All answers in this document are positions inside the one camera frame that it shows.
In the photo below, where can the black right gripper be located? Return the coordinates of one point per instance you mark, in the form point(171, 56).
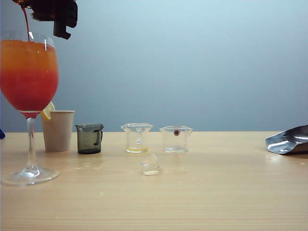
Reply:
point(55, 9)

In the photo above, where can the beige paper cup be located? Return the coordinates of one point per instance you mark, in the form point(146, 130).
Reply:
point(59, 132)

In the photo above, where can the dark smoked measuring cup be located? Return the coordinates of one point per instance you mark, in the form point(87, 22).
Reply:
point(86, 142)

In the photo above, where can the clear measuring cup yellow residue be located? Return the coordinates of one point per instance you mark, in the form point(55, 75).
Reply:
point(130, 140)

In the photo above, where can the clear measuring cup round sticker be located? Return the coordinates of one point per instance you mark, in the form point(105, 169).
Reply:
point(176, 132)

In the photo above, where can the small tipped clear cup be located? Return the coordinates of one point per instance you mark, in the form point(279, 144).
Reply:
point(151, 167)

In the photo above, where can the large stemmed wine glass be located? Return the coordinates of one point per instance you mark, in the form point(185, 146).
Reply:
point(26, 79)

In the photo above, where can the yellow lemon slice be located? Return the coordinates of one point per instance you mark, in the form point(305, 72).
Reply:
point(48, 111)

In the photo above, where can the blue cloth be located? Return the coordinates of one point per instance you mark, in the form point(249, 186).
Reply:
point(2, 134)

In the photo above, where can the silver foil bag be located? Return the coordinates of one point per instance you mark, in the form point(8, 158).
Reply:
point(286, 142)

